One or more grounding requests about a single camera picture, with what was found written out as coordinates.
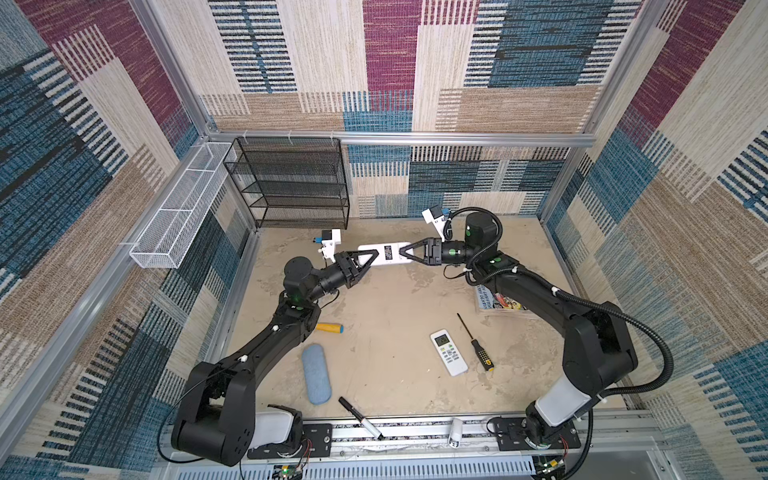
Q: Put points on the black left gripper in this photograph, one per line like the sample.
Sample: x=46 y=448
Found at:
x=345 y=264

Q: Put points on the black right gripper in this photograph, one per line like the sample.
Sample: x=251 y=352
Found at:
x=428 y=251

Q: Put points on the white remote with red buttons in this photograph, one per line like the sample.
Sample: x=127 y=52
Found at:
x=388 y=253

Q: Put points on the black yellow screwdriver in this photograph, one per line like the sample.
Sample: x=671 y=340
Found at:
x=481 y=354

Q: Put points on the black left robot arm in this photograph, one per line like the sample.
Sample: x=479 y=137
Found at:
x=216 y=417

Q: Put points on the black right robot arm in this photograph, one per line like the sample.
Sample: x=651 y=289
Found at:
x=598 y=349

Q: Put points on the white air conditioner remote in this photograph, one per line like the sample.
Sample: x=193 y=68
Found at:
x=449 y=353

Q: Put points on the colourful magazine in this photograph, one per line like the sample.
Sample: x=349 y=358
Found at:
x=487 y=301

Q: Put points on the yellow scraper with blue tip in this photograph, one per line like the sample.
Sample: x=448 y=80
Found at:
x=330 y=327

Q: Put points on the blue grey glasses case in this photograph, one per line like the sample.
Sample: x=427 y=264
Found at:
x=316 y=374

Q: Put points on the black marker pen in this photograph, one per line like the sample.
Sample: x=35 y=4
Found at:
x=364 y=421

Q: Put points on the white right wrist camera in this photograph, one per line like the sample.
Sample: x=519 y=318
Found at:
x=440 y=219

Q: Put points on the black wire mesh shelf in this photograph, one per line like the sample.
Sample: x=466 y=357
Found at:
x=291 y=182

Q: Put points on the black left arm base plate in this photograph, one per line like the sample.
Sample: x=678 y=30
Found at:
x=316 y=438

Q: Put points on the white cylinder on rail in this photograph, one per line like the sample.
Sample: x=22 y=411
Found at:
x=455 y=433

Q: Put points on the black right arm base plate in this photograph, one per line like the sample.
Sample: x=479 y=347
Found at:
x=524 y=434

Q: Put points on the white wire mesh basket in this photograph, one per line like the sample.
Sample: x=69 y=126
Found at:
x=166 y=240

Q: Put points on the aluminium front rail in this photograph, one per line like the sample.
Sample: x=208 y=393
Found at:
x=614 y=430

